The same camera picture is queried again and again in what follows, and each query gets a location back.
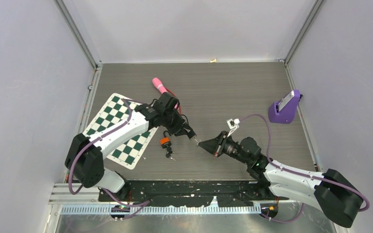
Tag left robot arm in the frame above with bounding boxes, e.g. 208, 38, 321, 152
65, 92, 196, 201

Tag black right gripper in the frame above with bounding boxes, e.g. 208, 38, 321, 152
199, 131, 251, 165

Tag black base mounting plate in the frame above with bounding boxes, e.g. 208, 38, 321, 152
114, 180, 279, 207

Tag pink toy microphone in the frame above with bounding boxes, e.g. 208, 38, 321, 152
152, 77, 174, 95

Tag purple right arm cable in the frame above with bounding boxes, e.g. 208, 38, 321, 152
239, 114, 371, 223

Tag green white chessboard mat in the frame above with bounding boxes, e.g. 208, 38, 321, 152
83, 93, 157, 170

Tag red cable padlock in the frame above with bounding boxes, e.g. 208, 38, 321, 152
166, 88, 182, 114

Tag black headed keys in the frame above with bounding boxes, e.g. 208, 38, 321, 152
165, 147, 175, 161

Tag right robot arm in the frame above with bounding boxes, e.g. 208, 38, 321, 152
198, 131, 364, 228

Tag orange black padlock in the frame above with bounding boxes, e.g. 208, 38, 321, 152
160, 131, 172, 149

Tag black cable padlock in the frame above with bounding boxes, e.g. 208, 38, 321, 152
181, 114, 196, 141

